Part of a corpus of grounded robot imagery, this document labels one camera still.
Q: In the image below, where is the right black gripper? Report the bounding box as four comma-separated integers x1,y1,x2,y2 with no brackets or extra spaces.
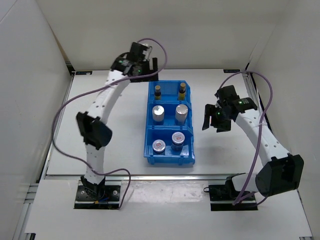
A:
201,104,232,133

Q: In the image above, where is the yellow cork-top bottle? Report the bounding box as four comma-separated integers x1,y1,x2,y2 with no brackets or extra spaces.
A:
154,85,162,100
178,82,187,101

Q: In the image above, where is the tall silver-lid shaker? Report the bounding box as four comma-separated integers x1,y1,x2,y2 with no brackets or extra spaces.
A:
175,104,189,126
152,105,165,125

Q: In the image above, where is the short spice jar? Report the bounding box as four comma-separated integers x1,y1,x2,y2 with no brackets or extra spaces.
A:
171,131,185,152
152,139,166,155

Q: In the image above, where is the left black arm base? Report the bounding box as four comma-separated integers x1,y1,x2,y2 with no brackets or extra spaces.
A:
73,182,121,210

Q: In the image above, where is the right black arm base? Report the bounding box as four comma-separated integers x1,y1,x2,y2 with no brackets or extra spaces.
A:
203,175,258,212

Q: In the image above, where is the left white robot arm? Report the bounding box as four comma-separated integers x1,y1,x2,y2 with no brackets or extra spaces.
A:
76,56,159,201

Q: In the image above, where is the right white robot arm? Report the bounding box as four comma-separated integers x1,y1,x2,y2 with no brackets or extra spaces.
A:
202,97,304,204

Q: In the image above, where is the right blue corner label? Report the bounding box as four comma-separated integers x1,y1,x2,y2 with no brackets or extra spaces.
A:
223,69,241,74

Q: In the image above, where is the blue corner label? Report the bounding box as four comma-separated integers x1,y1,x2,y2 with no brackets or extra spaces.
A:
223,69,241,74
75,71,93,76

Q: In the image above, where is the blue three-compartment plastic bin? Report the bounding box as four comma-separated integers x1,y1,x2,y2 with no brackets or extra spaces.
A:
144,80,196,166

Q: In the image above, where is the left blue corner label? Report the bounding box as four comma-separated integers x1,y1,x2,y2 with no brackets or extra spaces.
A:
75,71,93,76

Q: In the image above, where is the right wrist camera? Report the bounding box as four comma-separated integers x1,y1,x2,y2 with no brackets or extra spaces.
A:
215,85,240,105

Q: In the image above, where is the front aluminium rail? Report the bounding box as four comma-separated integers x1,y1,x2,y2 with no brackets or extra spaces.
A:
44,174,273,181

